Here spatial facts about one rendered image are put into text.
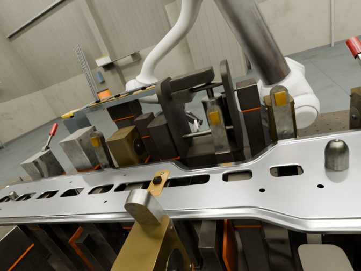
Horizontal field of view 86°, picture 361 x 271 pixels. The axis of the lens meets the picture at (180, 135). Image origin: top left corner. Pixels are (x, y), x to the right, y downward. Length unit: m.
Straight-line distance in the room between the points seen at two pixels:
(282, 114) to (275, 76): 0.29
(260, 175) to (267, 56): 0.45
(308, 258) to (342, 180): 0.14
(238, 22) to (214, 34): 5.21
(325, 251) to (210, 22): 5.78
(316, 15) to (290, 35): 0.66
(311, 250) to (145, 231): 0.21
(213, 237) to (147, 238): 0.21
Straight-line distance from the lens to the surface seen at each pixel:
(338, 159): 0.40
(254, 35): 0.72
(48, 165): 0.95
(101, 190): 0.59
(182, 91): 0.50
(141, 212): 0.29
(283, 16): 6.74
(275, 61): 0.76
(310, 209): 0.34
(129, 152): 0.60
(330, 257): 0.31
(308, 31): 6.84
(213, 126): 0.49
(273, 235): 0.68
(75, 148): 0.71
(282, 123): 0.51
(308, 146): 0.47
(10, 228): 0.59
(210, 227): 0.50
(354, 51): 0.60
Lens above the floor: 1.25
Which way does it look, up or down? 23 degrees down
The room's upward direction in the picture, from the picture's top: 20 degrees counter-clockwise
